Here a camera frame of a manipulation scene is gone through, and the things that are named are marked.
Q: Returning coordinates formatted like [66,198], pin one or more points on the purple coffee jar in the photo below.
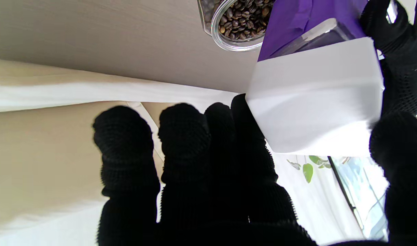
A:
[290,20]

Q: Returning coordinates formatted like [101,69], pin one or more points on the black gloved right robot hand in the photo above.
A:
[201,191]

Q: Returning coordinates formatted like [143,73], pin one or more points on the broad leaf potted plant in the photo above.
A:
[308,172]

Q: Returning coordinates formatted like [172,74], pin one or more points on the glass jar of coffee beans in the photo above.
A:
[242,17]

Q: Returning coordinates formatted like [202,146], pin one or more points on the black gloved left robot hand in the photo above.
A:
[406,68]

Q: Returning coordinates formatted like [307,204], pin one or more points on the black framed glass panel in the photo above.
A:
[365,191]

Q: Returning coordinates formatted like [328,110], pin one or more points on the white square jar cap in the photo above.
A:
[314,102]

